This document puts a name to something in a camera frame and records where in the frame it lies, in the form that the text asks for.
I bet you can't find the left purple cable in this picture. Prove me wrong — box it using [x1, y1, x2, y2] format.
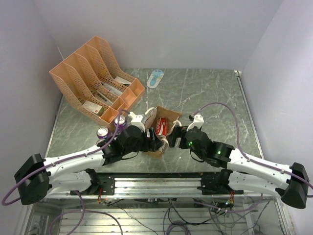
[1, 109, 131, 235]

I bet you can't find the orange plastic file organizer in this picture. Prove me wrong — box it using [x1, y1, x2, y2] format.
[49, 36, 145, 129]

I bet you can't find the purple cable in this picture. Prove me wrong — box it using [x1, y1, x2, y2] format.
[1, 109, 131, 235]
[188, 101, 313, 213]

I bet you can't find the white red box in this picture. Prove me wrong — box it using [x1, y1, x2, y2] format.
[82, 100, 104, 117]

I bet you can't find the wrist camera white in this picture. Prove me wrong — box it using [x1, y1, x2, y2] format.
[128, 112, 145, 132]
[187, 114, 204, 131]

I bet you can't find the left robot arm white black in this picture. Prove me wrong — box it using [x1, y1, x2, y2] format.
[14, 125, 163, 205]

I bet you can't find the aluminium mounting rail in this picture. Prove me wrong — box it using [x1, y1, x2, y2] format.
[26, 176, 284, 199]

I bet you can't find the canvas bag brown printed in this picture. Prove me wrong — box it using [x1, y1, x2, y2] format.
[142, 106, 181, 159]

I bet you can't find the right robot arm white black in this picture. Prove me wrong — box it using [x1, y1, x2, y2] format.
[166, 126, 310, 209]

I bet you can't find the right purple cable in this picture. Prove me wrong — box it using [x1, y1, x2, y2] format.
[188, 101, 313, 213]

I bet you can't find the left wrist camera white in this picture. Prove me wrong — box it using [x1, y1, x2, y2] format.
[128, 112, 145, 132]

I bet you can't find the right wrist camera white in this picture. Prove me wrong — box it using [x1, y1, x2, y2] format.
[187, 114, 204, 131]

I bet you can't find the purple soda can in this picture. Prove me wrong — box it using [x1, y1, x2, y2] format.
[114, 115, 128, 134]
[96, 126, 111, 139]

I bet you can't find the white box in organizer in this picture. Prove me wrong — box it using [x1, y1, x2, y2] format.
[115, 76, 131, 86]

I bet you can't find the blue white blister pack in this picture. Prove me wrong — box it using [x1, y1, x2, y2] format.
[147, 69, 164, 89]

